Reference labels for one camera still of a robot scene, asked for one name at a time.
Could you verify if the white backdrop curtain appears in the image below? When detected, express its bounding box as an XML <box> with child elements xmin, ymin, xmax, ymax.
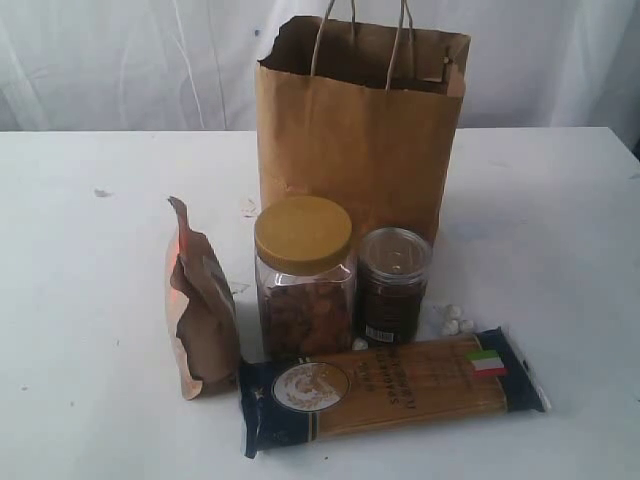
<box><xmin>1</xmin><ymin>1</ymin><xmax>639</xmax><ymax>145</ymax></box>

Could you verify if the brown paper shopping bag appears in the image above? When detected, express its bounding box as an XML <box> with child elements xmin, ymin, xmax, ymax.
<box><xmin>255</xmin><ymin>16</ymin><xmax>471</xmax><ymax>241</ymax></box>

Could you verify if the clear jar with gold lid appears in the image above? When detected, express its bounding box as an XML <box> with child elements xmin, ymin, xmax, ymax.
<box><xmin>254</xmin><ymin>196</ymin><xmax>356</xmax><ymax>359</ymax></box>

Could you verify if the crumpled brown paper pouch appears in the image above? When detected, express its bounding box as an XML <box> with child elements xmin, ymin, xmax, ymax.
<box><xmin>165</xmin><ymin>196</ymin><xmax>241</xmax><ymax>400</ymax></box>

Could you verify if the spaghetti packet with Italian flag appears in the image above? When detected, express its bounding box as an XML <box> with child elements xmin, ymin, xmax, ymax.
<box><xmin>239</xmin><ymin>328</ymin><xmax>550</xmax><ymax>458</ymax></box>

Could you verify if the dark tea jar clear lid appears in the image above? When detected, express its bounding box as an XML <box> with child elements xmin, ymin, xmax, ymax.
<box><xmin>355</xmin><ymin>227</ymin><xmax>432</xmax><ymax>345</ymax></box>

